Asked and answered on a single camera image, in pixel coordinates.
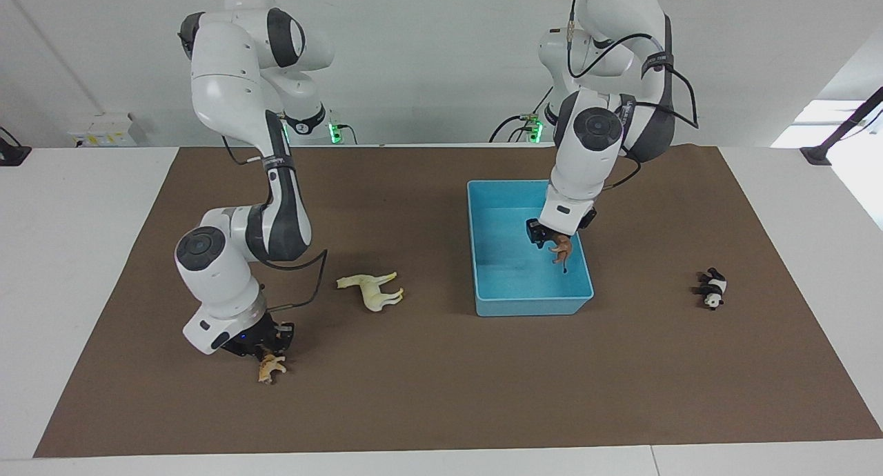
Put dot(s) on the black and white panda toy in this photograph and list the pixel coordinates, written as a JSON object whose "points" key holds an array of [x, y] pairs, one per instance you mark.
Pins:
{"points": [[712, 290]]}

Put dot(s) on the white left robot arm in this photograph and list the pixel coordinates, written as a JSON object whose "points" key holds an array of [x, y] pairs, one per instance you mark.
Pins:
{"points": [[593, 138]]}

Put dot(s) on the brown lion toy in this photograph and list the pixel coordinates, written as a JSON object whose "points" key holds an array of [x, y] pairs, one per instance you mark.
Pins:
{"points": [[562, 248]]}

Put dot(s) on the black angled stand with rod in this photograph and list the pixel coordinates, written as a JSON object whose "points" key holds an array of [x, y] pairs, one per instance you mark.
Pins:
{"points": [[838, 134]]}

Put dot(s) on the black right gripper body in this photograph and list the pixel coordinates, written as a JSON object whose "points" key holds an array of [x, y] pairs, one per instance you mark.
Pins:
{"points": [[256, 338]]}

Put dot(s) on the orange striped tiger toy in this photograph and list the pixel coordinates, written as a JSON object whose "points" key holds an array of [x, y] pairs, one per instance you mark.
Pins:
{"points": [[270, 369]]}

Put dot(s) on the cream horse toy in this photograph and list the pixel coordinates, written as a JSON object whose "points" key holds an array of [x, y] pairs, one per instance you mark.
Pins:
{"points": [[372, 293]]}

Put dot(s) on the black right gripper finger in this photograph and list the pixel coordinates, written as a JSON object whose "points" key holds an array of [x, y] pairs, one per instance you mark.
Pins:
{"points": [[265, 355], [284, 341]]}

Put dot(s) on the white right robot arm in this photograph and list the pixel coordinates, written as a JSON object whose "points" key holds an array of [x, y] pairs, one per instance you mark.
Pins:
{"points": [[227, 96]]}

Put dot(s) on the brown table mat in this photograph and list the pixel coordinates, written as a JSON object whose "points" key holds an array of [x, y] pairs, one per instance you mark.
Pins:
{"points": [[414, 393]]}

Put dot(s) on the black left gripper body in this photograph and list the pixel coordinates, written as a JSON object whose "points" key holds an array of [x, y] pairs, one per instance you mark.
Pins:
{"points": [[583, 222]]}

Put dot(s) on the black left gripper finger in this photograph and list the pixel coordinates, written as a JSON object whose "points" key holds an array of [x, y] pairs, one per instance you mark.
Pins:
{"points": [[536, 232]]}

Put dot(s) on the white wall socket box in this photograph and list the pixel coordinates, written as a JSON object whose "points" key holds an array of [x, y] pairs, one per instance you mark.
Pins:
{"points": [[103, 130]]}

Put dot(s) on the light blue plastic storage box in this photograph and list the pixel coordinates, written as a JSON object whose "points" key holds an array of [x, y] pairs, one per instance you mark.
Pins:
{"points": [[510, 276]]}

